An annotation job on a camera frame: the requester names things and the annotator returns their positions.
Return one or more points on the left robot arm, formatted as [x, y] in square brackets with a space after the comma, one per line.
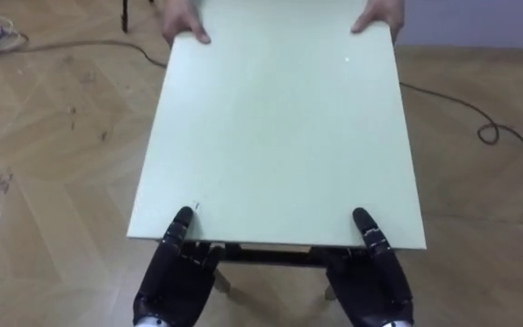
[151, 323]

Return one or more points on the white table with black frame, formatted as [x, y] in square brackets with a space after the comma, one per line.
[279, 131]

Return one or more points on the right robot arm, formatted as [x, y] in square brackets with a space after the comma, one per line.
[397, 324]

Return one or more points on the black furniture leg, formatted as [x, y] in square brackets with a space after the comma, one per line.
[125, 16]

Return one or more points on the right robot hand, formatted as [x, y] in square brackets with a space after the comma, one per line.
[370, 286]

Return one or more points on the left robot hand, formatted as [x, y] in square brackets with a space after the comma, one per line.
[175, 281]

